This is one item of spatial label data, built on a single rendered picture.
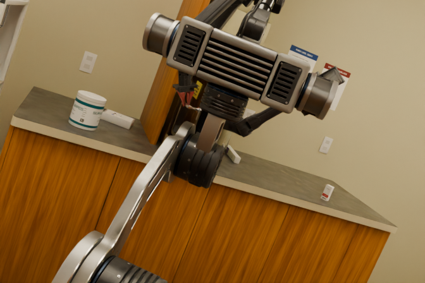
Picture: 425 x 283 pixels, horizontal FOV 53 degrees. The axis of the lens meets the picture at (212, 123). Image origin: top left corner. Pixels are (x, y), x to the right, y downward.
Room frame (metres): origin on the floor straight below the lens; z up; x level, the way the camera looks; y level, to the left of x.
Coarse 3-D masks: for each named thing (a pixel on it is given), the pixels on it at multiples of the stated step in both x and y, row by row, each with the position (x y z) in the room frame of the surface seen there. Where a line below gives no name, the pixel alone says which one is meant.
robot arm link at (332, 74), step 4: (332, 68) 1.78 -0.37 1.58; (336, 68) 1.78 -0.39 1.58; (324, 72) 1.79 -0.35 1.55; (328, 72) 1.77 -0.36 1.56; (332, 72) 1.74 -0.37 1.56; (336, 72) 1.76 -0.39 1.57; (324, 76) 1.74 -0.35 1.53; (328, 76) 1.67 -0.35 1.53; (332, 76) 1.70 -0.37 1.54; (336, 76) 1.74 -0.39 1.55; (340, 76) 1.77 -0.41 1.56; (336, 80) 1.72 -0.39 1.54; (340, 80) 1.75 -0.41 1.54; (344, 80) 1.78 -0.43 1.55; (340, 84) 1.77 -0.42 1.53; (304, 112) 1.45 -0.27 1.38
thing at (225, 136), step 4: (224, 132) 2.10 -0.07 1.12; (228, 132) 2.11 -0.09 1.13; (232, 132) 2.13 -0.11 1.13; (220, 136) 2.10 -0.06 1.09; (224, 136) 2.10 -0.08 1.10; (228, 136) 2.11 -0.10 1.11; (220, 140) 2.09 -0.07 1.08; (224, 140) 2.10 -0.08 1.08; (228, 140) 2.12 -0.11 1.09; (220, 144) 2.09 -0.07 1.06; (224, 144) 2.10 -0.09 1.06
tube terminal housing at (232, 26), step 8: (232, 16) 2.21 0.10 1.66; (240, 16) 2.22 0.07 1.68; (232, 24) 2.21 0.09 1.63; (232, 32) 2.22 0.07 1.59; (264, 40) 2.28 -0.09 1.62; (176, 96) 2.23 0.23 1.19; (176, 104) 2.17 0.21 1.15; (168, 112) 2.27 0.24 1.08; (168, 120) 2.21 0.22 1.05; (160, 136) 2.25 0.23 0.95
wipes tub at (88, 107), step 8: (80, 96) 1.85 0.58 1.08; (88, 96) 1.85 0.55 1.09; (96, 96) 1.91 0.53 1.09; (80, 104) 1.84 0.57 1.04; (88, 104) 1.84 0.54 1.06; (96, 104) 1.86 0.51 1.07; (104, 104) 1.90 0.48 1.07; (72, 112) 1.86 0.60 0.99; (80, 112) 1.84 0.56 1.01; (88, 112) 1.84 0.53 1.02; (96, 112) 1.87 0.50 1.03; (72, 120) 1.85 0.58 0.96; (80, 120) 1.84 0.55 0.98; (88, 120) 1.85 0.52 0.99; (96, 120) 1.88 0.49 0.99; (80, 128) 1.84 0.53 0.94; (88, 128) 1.86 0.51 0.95; (96, 128) 1.91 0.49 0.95
